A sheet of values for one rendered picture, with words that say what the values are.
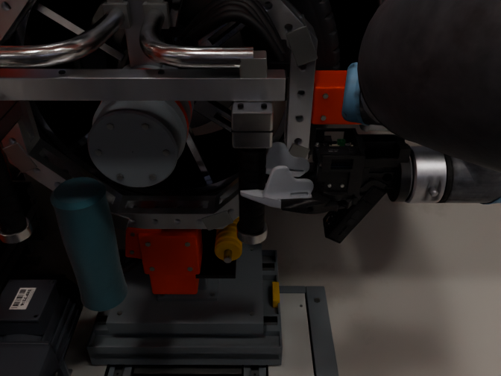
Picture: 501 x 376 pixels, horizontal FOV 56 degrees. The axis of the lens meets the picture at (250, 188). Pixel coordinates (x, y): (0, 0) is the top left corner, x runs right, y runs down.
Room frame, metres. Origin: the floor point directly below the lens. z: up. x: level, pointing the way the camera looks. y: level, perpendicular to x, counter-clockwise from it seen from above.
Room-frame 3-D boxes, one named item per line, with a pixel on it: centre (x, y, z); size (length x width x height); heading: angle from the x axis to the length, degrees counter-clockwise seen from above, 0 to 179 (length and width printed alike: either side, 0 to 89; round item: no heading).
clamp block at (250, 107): (0.55, 0.00, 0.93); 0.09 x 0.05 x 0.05; 0
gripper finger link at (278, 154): (0.54, -0.03, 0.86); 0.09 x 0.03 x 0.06; 81
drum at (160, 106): (0.68, 0.17, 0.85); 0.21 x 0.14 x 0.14; 0
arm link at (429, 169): (0.51, -0.22, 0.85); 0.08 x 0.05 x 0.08; 0
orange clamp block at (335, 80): (0.76, -0.15, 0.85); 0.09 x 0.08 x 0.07; 90
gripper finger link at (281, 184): (0.49, -0.03, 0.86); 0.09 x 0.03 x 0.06; 99
